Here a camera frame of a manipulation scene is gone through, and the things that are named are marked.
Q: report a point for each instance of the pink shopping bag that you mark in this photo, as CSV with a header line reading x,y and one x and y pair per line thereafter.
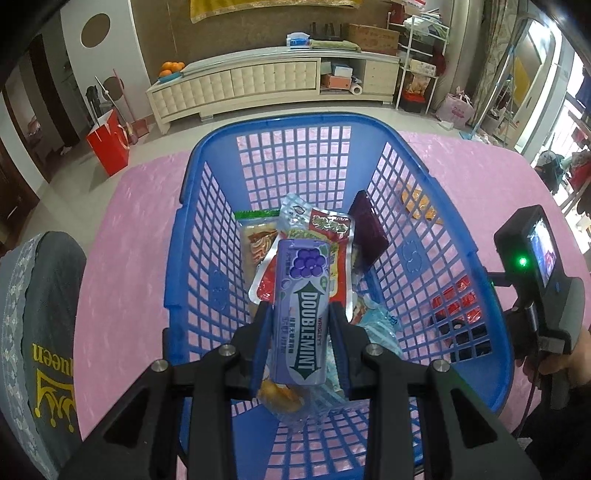
x,y
457,108

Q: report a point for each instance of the green topped snack packet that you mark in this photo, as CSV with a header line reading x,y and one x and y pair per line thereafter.
x,y
257,232

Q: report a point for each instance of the cardboard box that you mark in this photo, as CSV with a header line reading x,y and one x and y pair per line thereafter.
x,y
373,39

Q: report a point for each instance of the red flat snack packet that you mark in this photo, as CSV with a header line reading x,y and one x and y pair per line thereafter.
x,y
456,307

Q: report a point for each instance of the dark purple snack packet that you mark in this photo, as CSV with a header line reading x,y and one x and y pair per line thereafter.
x,y
370,240

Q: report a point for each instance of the blue plastic basket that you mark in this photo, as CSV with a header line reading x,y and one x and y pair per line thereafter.
x,y
326,159

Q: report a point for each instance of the red paper bag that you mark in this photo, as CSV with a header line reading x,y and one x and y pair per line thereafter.
x,y
108,141

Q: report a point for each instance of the person's right hand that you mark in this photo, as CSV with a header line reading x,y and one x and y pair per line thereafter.
x,y
577,365

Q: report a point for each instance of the grey queen cushion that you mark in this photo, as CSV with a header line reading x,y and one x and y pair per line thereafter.
x,y
40,286

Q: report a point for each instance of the cream TV cabinet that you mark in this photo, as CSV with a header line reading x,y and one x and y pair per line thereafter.
x,y
271,76

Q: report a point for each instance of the light blue biscuit bag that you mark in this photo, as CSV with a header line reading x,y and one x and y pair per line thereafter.
x,y
382,327

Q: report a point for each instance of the blue striped cake packet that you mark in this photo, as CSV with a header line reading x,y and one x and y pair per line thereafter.
x,y
299,406

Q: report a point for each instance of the purple Doublemint gum pack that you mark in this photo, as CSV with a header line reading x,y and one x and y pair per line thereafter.
x,y
300,322

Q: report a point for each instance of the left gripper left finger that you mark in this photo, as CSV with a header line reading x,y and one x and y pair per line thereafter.
x,y
138,438

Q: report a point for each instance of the orange snack pouch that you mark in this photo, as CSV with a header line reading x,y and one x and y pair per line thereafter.
x,y
417,203

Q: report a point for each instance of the oranges on plate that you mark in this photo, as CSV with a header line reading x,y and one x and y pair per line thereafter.
x,y
170,68

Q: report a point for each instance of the dark wooden door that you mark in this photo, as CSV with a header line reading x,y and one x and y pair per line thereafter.
x,y
21,180

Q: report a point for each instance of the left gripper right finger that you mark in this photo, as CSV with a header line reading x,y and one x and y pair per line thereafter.
x,y
461,437

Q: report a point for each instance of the red silver snack bag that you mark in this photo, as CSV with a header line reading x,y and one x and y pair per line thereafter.
x,y
299,220

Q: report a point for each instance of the pink quilted mattress cover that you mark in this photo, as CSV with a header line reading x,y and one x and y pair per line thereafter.
x,y
120,314

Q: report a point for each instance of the white metal shelf rack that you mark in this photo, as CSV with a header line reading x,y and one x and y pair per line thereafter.
x,y
422,49

